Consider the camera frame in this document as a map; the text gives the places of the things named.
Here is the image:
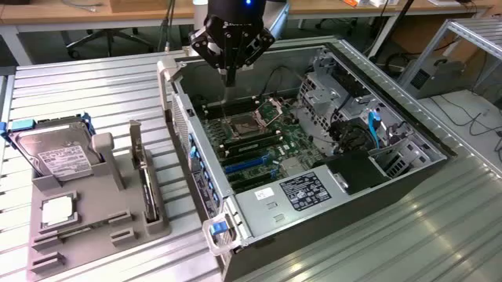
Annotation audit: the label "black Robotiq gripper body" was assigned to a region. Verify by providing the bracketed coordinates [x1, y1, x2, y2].
[204, 0, 268, 70]

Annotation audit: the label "graphics card with metal bracket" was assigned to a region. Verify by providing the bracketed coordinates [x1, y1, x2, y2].
[128, 119, 161, 224]

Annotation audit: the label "long wooden desk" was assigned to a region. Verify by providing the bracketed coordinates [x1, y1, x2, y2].
[288, 0, 495, 59]

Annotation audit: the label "large metal disk bay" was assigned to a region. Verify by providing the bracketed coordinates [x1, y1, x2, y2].
[294, 48, 388, 121]

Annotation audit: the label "thin metal locking lever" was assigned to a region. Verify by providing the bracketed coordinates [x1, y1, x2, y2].
[218, 88, 229, 121]

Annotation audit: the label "metal socket cover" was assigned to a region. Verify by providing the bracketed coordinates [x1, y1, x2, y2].
[253, 98, 284, 129]

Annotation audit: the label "black office chair base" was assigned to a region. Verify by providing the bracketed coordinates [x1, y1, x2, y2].
[63, 28, 154, 59]

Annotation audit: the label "CPU socket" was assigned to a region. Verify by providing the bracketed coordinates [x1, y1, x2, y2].
[226, 113, 258, 139]

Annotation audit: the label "white small boxes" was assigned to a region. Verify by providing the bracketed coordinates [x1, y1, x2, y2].
[357, 0, 397, 8]

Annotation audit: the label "green motherboard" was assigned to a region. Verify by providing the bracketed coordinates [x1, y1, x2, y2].
[197, 96, 333, 192]

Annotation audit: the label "installed black RAM stick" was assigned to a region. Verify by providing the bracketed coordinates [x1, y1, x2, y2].
[221, 133, 284, 156]

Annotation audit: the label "black stand pole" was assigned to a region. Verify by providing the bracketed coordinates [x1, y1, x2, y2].
[368, 0, 416, 59]

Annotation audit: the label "blue expansion slot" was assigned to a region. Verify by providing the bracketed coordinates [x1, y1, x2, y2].
[222, 155, 265, 174]

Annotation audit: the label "silver chipset heatsink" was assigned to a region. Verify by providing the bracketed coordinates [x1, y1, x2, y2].
[280, 157, 310, 174]

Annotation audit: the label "black expansion slot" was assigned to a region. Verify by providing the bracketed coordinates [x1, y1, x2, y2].
[226, 171, 272, 182]
[232, 177, 276, 190]

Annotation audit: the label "black plastic shroud box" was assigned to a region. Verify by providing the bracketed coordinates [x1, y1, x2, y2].
[324, 149, 387, 194]

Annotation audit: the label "hard disk with blue caddy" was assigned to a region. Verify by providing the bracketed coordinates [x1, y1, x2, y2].
[0, 113, 98, 182]

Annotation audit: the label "small slotted disk bay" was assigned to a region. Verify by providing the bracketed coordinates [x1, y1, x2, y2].
[368, 136, 447, 180]

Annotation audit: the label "grey power supply unit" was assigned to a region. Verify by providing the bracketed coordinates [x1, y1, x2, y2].
[233, 164, 349, 239]

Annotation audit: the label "grey plastic parts rack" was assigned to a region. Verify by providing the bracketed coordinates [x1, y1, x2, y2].
[25, 132, 173, 280]

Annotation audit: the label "silver CPU chip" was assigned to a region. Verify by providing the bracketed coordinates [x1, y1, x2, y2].
[41, 196, 75, 227]

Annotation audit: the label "open black PC case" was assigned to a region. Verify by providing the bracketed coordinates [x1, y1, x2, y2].
[156, 35, 457, 282]

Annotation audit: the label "thin hanging cable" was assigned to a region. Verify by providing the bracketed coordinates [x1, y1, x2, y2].
[158, 0, 176, 53]

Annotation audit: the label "grey network cable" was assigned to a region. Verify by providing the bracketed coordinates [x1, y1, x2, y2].
[59, 0, 105, 13]

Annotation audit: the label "wooden desk with white frame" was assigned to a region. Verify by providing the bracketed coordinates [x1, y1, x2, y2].
[0, 0, 196, 67]

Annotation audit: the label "black wire bundle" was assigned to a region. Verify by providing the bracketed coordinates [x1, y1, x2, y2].
[328, 119, 373, 155]

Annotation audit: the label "blue data wire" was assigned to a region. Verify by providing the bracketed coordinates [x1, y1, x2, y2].
[368, 110, 383, 150]

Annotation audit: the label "grey computer tower black handle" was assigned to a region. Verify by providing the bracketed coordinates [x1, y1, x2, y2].
[407, 57, 467, 99]

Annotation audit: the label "aluminium frame with slats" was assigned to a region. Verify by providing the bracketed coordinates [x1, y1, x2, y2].
[399, 17, 502, 102]

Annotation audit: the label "black floor cable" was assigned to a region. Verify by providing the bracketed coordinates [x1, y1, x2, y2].
[428, 93, 502, 139]

